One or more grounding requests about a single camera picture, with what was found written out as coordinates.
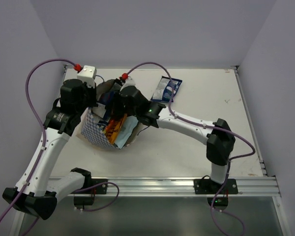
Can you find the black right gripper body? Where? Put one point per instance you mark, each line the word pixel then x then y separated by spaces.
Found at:
pixel 119 107

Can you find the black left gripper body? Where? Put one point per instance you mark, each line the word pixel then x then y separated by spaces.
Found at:
pixel 92 96

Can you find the blue white snack packet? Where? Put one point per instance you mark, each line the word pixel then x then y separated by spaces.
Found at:
pixel 165 89

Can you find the checkered blue paper bag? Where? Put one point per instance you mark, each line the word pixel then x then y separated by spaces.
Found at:
pixel 89 131

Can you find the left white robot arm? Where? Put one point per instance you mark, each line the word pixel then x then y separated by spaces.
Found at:
pixel 33 194

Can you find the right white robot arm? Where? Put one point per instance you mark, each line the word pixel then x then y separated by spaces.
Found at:
pixel 216 136

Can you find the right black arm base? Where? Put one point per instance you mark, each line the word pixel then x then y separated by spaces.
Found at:
pixel 205 186

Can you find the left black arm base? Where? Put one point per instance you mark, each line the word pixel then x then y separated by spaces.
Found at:
pixel 86 198

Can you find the light blue snack packet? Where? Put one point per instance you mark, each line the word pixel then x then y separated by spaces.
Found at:
pixel 127 132

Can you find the orange snack packet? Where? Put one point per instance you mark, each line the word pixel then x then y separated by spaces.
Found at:
pixel 113 128

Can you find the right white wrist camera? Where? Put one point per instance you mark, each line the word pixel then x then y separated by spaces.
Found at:
pixel 126 81

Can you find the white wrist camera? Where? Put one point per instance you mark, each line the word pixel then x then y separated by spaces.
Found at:
pixel 87 74
pixel 126 81

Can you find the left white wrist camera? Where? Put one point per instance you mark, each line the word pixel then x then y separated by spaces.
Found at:
pixel 87 74

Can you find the aluminium front rail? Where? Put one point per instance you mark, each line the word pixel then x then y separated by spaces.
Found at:
pixel 184 187

